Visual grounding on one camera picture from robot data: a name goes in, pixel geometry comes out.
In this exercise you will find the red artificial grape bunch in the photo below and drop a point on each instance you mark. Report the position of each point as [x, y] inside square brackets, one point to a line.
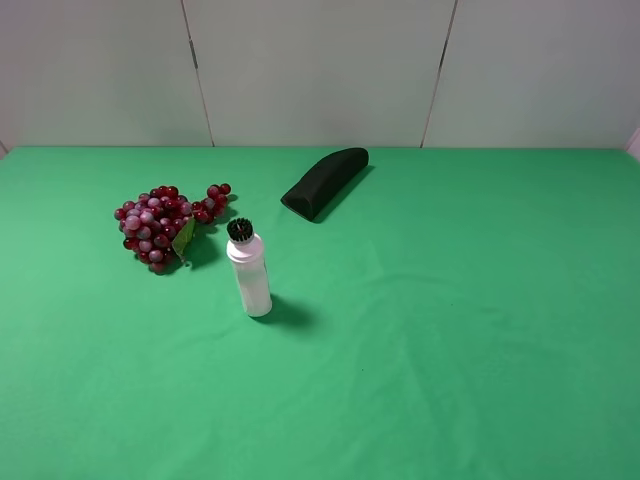
[161, 223]

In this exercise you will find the green tablecloth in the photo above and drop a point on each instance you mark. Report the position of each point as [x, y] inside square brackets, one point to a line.
[457, 314]

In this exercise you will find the white bottle with brush cap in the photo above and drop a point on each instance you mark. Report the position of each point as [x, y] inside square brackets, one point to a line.
[245, 250]

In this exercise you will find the black foam wrist rest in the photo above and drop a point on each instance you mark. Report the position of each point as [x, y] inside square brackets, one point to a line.
[324, 181]

